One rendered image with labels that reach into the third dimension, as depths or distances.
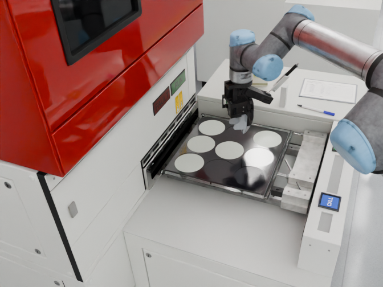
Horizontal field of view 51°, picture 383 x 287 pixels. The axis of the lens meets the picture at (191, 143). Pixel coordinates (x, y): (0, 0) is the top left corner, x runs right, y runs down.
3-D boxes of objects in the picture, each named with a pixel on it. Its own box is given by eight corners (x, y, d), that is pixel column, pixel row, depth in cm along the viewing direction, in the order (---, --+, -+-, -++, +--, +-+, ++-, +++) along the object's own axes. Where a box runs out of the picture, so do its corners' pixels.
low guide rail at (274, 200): (167, 177, 145) (166, 171, 143) (169, 173, 146) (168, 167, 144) (308, 214, 127) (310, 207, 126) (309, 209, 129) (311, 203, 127)
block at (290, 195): (281, 200, 125) (282, 193, 123) (284, 192, 127) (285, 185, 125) (308, 206, 122) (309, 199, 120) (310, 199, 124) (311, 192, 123)
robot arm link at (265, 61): (285, 41, 106) (260, 28, 114) (256, 74, 108) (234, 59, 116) (298, 57, 112) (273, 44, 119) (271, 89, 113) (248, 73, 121)
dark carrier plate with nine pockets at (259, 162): (164, 170, 137) (164, 169, 136) (202, 117, 161) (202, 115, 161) (264, 195, 125) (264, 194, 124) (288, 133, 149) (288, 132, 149)
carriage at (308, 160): (280, 208, 126) (281, 201, 124) (303, 141, 152) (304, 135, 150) (306, 214, 123) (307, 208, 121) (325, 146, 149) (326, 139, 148)
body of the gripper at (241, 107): (221, 109, 136) (221, 77, 129) (244, 103, 138) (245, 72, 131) (231, 121, 130) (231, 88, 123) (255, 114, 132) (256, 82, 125)
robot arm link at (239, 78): (247, 59, 128) (259, 70, 122) (246, 72, 131) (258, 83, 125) (225, 64, 126) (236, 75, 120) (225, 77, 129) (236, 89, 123)
